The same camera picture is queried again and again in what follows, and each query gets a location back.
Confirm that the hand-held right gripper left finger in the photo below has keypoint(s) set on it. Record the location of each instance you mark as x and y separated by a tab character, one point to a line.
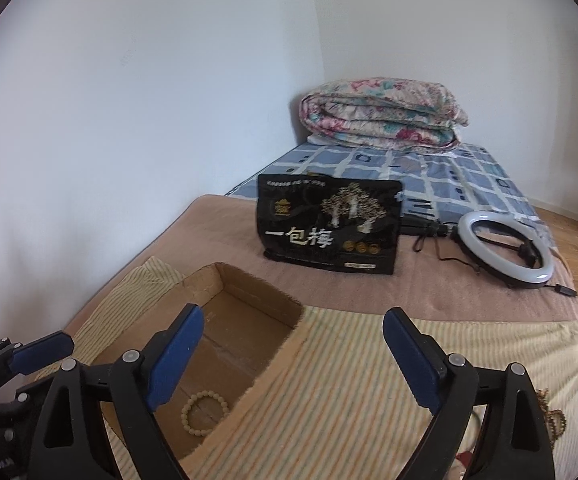
176	355

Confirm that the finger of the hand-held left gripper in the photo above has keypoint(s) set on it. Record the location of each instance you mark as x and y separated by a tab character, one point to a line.
39	352

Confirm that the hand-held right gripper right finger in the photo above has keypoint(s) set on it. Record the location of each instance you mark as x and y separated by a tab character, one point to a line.
414	360

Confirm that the cardboard box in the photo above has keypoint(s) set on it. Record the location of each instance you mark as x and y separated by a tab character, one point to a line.
239	330

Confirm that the yellow striped cloth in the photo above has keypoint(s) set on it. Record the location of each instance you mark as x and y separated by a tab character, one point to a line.
339	385

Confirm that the black folded tripod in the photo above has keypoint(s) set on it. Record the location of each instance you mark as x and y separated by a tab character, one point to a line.
419	227

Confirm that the black snack bag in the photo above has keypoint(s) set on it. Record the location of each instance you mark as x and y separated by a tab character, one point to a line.
319	230

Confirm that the blue checkered bedsheet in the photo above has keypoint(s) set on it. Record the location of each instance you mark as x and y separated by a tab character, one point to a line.
449	180

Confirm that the folded floral quilt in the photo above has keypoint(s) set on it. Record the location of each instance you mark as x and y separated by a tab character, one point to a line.
384	110

